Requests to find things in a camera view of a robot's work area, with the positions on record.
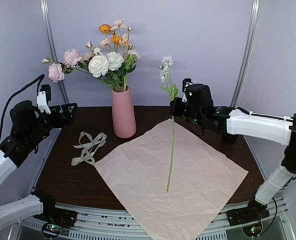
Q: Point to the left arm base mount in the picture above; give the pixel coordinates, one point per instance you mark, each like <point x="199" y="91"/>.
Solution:
<point x="53" y="226"/>

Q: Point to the cream ribbon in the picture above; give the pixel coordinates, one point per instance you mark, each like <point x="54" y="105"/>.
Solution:
<point x="88" y="149"/>

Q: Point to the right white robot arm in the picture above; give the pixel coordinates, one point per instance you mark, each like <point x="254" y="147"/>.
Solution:
<point x="234" y="122"/>

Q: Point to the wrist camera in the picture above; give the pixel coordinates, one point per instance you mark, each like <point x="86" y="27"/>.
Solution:
<point x="185" y="83"/>
<point x="43" y="97"/>

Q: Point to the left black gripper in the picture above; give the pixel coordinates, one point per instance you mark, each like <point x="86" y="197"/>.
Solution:
<point x="67" y="119"/>

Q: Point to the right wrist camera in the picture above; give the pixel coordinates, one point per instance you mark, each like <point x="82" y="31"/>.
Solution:
<point x="185" y="83"/>

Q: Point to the peach rose flower stem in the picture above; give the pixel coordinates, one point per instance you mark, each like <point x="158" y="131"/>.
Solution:
<point x="92" y="52"/>

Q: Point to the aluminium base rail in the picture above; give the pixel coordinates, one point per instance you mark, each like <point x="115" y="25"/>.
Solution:
<point x="104" y="224"/>

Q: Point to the pink tapered vase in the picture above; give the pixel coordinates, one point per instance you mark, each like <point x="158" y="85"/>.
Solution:
<point x="123" y="115"/>

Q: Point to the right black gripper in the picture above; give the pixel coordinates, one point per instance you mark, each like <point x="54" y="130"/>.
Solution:
<point x="174" y="111"/>

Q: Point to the pink wrapping paper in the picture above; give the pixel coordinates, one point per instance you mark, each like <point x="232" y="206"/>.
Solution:
<point x="202" y="182"/>

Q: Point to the lilac carnation flower stem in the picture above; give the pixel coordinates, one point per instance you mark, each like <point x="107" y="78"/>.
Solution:
<point x="71" y="63"/>

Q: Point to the right aluminium corner post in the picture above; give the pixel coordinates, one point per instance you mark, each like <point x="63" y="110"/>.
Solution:
<point x="249" y="47"/>

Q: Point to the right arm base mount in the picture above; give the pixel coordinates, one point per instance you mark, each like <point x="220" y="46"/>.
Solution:
<point x="249" y="219"/>

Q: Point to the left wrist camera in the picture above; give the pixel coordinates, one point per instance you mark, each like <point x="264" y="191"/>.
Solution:
<point x="43" y="97"/>

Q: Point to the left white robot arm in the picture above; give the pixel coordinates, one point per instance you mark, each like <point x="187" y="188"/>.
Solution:
<point x="38" y="202"/>

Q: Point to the orange flower stem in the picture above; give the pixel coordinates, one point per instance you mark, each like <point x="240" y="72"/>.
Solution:
<point x="111" y="43"/>

